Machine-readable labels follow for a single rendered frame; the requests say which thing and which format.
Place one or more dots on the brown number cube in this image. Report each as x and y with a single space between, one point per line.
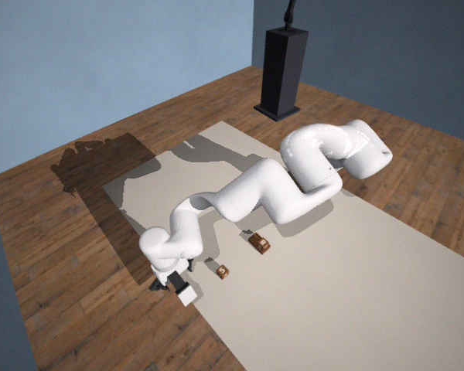
222 272
262 243

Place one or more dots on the brown wooden tray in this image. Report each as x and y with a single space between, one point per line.
254 239

